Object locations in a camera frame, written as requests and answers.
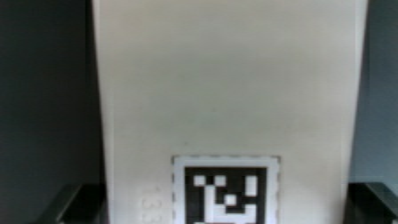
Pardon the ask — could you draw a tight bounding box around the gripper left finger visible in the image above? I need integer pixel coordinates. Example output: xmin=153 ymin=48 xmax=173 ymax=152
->
xmin=36 ymin=184 xmax=109 ymax=224

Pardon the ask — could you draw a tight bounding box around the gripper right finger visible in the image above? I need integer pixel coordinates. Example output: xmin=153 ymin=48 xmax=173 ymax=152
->
xmin=343 ymin=182 xmax=398 ymax=224

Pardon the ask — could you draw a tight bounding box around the white cabinet top box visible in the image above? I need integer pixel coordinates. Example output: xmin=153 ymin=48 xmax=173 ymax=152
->
xmin=93 ymin=0 xmax=368 ymax=224

